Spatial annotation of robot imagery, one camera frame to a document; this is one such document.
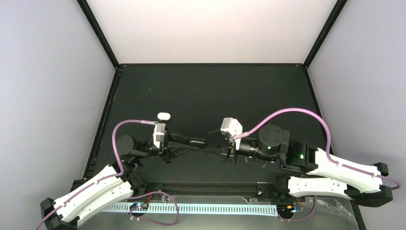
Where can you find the left circuit board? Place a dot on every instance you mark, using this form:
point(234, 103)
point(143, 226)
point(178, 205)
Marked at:
point(139, 207)

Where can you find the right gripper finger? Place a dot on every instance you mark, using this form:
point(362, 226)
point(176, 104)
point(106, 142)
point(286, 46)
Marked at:
point(217, 153)
point(216, 132)

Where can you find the black frame post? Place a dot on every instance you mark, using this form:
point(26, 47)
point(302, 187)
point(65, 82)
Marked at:
point(328, 25)
point(86, 9)

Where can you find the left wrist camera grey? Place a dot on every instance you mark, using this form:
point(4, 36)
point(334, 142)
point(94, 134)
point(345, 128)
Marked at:
point(159, 134)

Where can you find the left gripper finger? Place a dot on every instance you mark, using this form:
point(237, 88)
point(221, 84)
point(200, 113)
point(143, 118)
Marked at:
point(178, 150)
point(178, 138)

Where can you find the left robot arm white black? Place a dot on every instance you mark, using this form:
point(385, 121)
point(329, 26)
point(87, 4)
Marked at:
point(66, 213)

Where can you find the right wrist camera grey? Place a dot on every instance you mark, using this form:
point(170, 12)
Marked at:
point(230, 128)

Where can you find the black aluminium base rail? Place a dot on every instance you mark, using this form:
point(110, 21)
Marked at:
point(206, 188)

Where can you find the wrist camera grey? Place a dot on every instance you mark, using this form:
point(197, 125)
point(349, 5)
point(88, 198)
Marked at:
point(159, 134)
point(230, 128)

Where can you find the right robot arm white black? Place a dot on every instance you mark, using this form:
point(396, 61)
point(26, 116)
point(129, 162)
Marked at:
point(308, 170)

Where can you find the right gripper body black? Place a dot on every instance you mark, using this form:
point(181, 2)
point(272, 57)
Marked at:
point(255, 151)

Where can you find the right circuit board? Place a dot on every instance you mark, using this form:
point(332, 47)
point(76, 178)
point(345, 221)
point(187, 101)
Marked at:
point(289, 208)

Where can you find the black frame post left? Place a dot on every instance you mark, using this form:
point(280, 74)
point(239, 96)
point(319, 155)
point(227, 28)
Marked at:
point(86, 9)

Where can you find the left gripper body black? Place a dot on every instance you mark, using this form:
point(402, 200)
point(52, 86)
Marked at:
point(166, 154)

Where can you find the white slotted cable duct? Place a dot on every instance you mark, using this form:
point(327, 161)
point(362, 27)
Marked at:
point(209, 209)

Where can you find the clear plastic sheet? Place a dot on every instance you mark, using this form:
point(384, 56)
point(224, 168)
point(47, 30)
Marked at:
point(334, 207)

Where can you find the black frame post right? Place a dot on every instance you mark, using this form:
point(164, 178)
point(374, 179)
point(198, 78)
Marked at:
point(328, 25)

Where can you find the white earbud charging case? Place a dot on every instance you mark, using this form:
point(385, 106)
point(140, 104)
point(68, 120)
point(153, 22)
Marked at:
point(164, 116)

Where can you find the circuit board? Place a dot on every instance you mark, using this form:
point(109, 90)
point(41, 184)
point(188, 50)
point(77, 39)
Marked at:
point(139, 207)
point(289, 208)

